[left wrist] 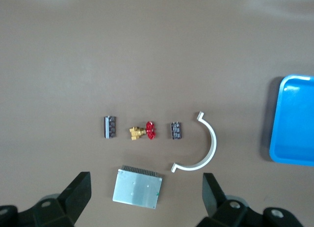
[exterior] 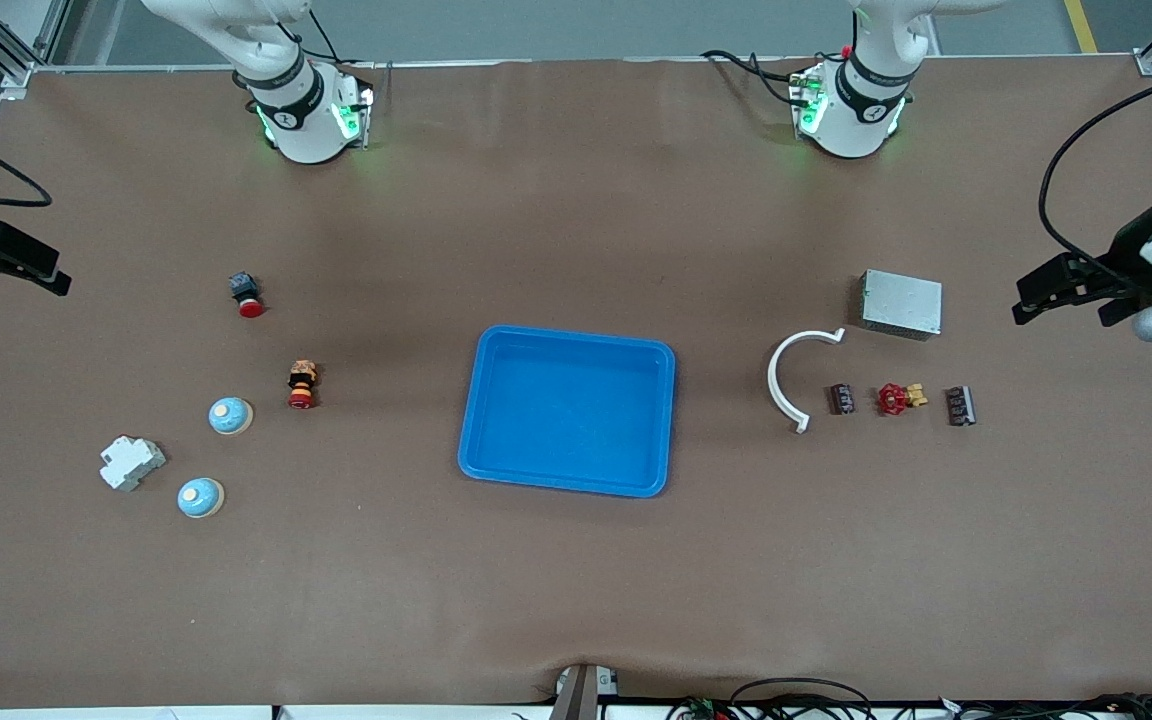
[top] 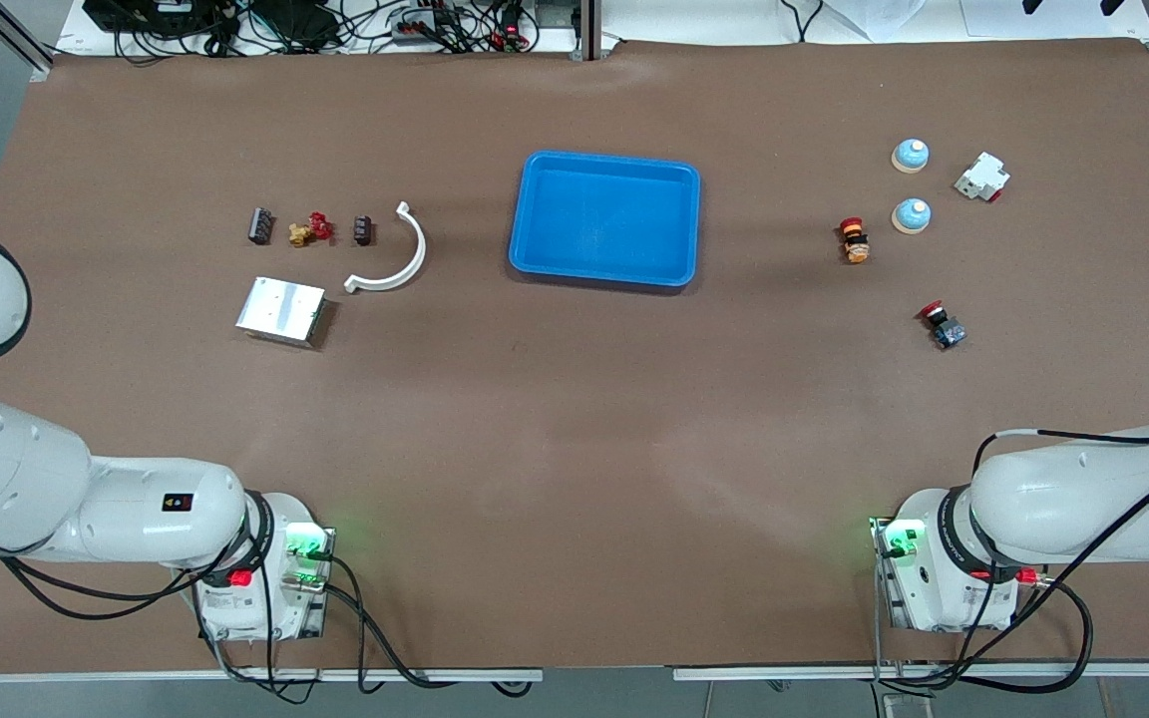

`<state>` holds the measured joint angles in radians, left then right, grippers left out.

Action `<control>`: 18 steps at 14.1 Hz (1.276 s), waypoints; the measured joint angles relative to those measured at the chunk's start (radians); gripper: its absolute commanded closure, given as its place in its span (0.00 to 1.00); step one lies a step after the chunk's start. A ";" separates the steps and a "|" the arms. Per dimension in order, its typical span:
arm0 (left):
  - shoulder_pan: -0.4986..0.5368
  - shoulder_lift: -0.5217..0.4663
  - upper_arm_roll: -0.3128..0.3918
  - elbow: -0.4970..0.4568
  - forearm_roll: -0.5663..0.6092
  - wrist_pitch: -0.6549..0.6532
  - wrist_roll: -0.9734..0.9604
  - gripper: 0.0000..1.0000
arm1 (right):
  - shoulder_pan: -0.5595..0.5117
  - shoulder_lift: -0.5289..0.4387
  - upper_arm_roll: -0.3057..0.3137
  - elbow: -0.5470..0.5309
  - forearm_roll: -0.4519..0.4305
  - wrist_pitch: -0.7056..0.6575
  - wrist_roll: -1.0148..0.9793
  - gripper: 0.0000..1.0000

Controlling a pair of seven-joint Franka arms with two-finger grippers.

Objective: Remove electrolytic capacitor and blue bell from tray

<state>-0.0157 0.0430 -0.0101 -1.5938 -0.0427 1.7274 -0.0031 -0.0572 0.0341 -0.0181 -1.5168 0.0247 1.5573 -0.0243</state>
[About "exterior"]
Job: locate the red yellow push button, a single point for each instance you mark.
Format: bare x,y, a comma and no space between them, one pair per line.
302,390

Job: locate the dark brown cylindrical capacitor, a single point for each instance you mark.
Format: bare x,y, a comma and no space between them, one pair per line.
842,400
961,406

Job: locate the white curved plastic bracket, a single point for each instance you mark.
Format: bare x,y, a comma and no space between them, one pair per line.
772,380

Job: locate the grey metal box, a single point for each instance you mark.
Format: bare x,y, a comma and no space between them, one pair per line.
901,303

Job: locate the black red emergency button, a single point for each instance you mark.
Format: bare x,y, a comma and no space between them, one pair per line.
248,300

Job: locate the white circuit breaker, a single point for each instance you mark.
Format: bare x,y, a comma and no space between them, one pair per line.
131,463

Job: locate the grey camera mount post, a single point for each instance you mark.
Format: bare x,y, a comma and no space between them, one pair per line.
576,695

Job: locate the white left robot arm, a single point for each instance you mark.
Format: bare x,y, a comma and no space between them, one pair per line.
856,120

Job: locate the light blue service bell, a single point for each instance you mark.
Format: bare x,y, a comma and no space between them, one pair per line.
201,498
231,416

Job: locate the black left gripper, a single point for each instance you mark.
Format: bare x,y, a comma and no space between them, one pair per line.
1128,246

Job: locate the red handwheel brass valve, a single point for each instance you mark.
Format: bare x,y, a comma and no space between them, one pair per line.
892,399

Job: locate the blue plastic tray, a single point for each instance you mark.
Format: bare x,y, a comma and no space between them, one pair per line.
566,415

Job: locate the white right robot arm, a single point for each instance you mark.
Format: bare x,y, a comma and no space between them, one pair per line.
306,125

